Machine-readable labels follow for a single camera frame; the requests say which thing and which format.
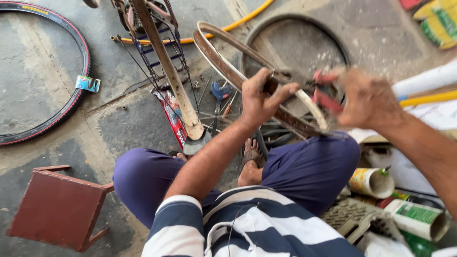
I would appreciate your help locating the navy blue trousers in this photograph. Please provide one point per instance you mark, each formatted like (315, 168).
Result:
(310, 171)

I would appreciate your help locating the yellow white open can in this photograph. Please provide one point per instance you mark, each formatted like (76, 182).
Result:
(366, 182)

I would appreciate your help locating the red printed packet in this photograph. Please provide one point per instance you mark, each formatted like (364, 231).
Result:
(173, 114)

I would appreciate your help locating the white plastic pipe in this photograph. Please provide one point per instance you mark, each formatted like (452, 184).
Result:
(425, 80)

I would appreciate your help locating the blue spanner tool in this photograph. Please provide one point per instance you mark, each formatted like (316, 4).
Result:
(219, 92)

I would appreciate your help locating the navy white striped shirt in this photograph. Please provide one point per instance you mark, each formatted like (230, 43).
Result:
(257, 228)

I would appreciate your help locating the black tyre with red line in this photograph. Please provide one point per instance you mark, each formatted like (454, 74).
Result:
(76, 96)

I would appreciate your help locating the person's left hand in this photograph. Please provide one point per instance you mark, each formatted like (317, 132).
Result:
(255, 103)

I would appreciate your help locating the red plastic object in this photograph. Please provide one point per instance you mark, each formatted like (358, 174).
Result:
(410, 3)

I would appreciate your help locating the person's foot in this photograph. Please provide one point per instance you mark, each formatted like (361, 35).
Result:
(249, 175)
(181, 156)

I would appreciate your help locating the person's right fingers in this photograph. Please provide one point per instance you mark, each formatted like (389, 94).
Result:
(339, 80)

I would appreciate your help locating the white can with green label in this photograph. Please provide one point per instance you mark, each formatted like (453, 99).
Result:
(416, 216)

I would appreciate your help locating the white plastic bag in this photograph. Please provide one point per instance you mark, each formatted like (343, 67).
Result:
(382, 246)

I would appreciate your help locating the small metal bolt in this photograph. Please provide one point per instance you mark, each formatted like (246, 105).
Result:
(196, 85)

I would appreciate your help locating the black rubber inner tube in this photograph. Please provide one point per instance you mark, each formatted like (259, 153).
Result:
(275, 137)

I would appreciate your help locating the rusty bicycle wheel rim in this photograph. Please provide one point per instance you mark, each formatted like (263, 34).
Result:
(228, 73)

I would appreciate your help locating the heap of metal spokes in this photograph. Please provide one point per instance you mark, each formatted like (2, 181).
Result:
(214, 117)

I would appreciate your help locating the green plastic bottle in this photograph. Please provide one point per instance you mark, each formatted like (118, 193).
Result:
(419, 246)

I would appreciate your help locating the person's left foot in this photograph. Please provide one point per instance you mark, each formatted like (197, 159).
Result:
(181, 156)

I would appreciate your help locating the plain black bicycle tyre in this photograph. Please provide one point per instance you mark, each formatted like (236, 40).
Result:
(250, 39)

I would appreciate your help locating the person's right foot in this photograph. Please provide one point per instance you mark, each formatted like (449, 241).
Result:
(249, 175)

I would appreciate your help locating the person's right hand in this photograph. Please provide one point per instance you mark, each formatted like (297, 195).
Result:
(371, 100)

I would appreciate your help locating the red-brown metal stool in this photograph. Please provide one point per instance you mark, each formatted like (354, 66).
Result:
(59, 209)

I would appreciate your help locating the white plastic container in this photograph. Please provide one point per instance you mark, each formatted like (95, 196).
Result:
(378, 157)

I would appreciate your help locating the brown sandal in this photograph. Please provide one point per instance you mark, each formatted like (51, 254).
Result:
(252, 156)

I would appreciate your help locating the white cloth sheet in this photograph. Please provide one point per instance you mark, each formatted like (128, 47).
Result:
(435, 117)

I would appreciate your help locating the colourful paper tyre label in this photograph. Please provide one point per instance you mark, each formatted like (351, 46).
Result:
(87, 84)

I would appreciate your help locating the yellow green printed sack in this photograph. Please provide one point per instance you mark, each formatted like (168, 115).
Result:
(441, 23)

